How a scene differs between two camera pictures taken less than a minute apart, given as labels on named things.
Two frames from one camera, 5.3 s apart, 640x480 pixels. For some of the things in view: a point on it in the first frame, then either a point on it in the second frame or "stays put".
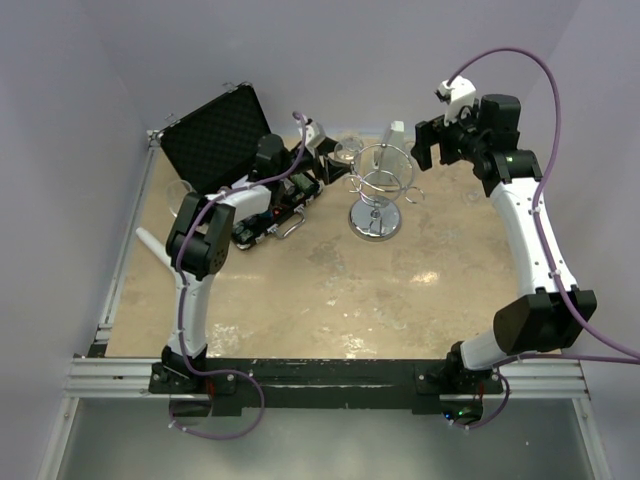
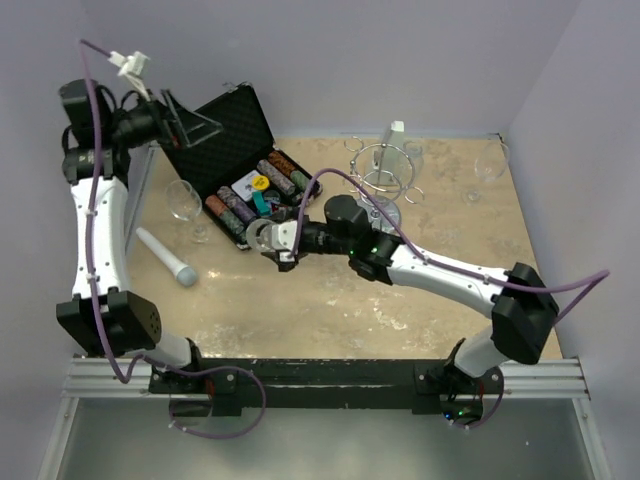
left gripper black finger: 336,169 → 188,127
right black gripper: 430,133 → 285,266
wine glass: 406,149 stays put
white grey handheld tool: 157,247 stays put
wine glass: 347,148 → 259,235
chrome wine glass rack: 380,175 stays put
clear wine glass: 175,193 stays put
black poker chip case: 216,147 stays put
